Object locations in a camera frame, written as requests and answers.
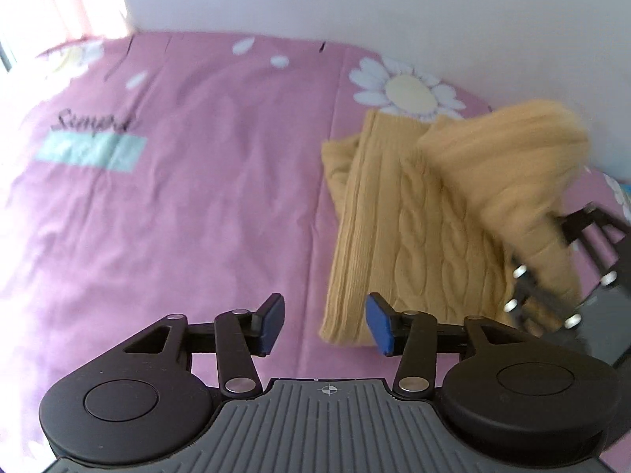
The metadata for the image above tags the pink floral bed sheet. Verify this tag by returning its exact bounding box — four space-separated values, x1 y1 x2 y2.
0 31 631 469

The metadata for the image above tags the yellow cable-knit cardigan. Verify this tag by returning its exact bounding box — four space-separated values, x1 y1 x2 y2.
320 101 589 346

